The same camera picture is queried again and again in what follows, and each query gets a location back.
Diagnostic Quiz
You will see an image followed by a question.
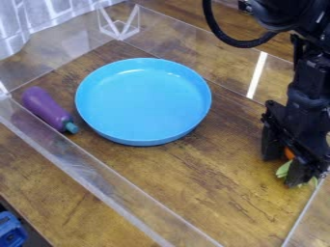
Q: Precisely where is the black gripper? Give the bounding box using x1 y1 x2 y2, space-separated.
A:
262 85 330 188

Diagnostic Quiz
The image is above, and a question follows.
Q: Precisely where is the orange toy carrot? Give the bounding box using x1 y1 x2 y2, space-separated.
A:
275 148 318 187

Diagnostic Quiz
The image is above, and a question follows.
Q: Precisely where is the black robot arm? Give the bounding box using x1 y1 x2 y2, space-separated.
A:
247 0 330 187

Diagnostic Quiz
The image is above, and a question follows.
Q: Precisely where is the clear acrylic back barrier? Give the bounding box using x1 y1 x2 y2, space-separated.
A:
128 4 330 136

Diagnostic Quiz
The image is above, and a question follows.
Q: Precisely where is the clear acrylic barrier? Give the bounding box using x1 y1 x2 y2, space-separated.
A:
128 4 330 136
0 83 223 247

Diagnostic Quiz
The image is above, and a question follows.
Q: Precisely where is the blue round plate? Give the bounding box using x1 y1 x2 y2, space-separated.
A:
75 58 211 146

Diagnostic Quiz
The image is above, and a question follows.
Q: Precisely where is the clear acrylic front barrier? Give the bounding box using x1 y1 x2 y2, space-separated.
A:
0 83 223 247

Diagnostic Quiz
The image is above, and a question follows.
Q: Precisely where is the purple toy eggplant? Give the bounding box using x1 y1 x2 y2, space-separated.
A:
21 86 79 134

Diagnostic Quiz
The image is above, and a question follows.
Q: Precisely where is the blue object at corner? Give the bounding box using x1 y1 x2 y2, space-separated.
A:
0 211 26 247

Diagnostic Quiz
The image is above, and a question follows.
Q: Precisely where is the white sheer curtain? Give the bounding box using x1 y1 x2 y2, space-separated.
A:
0 0 124 61

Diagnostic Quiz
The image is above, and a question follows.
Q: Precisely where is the black braided cable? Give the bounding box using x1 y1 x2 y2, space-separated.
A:
202 0 278 49

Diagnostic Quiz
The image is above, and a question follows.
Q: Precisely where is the clear acrylic corner bracket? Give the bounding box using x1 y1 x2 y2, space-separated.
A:
96 5 140 41

